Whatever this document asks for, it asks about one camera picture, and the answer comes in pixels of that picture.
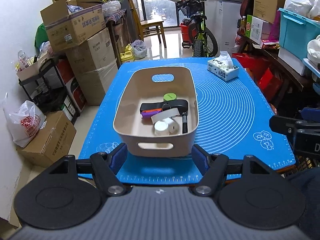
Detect beige plastic storage bin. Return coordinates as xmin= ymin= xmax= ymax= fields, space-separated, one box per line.
xmin=113 ymin=66 xmax=199 ymax=158

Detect black marker pen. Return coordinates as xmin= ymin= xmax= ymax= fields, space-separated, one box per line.
xmin=182 ymin=112 xmax=188 ymax=134

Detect white charger adapter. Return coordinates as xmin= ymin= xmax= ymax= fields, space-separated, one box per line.
xmin=164 ymin=118 xmax=178 ymax=134

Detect white pill bottle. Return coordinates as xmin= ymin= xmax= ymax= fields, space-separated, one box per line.
xmin=154 ymin=120 xmax=170 ymax=136

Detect purple orange utility knife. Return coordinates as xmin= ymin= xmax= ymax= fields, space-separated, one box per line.
xmin=140 ymin=108 xmax=162 ymax=119

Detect black rectangular case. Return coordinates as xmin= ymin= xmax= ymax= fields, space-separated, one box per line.
xmin=139 ymin=99 xmax=189 ymax=115

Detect white tape roll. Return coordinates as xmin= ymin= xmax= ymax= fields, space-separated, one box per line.
xmin=151 ymin=108 xmax=180 ymax=124

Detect blue silicone baking mat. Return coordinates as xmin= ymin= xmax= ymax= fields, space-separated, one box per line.
xmin=77 ymin=56 xmax=296 ymax=186

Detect cardboard box on floor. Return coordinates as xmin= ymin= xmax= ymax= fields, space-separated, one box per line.
xmin=17 ymin=111 xmax=76 ymax=167

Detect red white appliance box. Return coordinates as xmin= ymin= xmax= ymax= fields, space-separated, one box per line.
xmin=57 ymin=59 xmax=86 ymax=113

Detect teal plastic storage crate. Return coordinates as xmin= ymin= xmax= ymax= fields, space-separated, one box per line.
xmin=278 ymin=8 xmax=320 ymax=60

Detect white tissue box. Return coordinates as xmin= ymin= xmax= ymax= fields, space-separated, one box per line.
xmin=207 ymin=51 xmax=239 ymax=82

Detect white red plastic bag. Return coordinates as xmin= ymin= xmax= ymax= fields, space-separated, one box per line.
xmin=1 ymin=93 xmax=46 ymax=148

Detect black metal shelf rack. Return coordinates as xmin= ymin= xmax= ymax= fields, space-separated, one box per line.
xmin=17 ymin=58 xmax=80 ymax=124

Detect green white product box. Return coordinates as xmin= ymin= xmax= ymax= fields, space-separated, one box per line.
xmin=245 ymin=15 xmax=264 ymax=44

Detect stacked cardboard boxes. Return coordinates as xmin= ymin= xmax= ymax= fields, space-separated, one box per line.
xmin=66 ymin=28 xmax=118 ymax=106

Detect yellow oil jug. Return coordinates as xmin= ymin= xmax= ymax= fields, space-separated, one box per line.
xmin=120 ymin=43 xmax=135 ymax=63

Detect green black bicycle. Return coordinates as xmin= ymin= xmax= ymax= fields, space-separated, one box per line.
xmin=169 ymin=0 xmax=218 ymax=57

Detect white refrigerator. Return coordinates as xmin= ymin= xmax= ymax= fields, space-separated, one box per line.
xmin=204 ymin=0 xmax=242 ymax=55

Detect wooden chair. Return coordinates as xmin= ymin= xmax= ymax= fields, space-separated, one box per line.
xmin=127 ymin=0 xmax=168 ymax=49

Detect open cardboard box top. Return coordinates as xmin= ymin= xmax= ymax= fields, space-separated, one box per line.
xmin=40 ymin=0 xmax=106 ymax=52

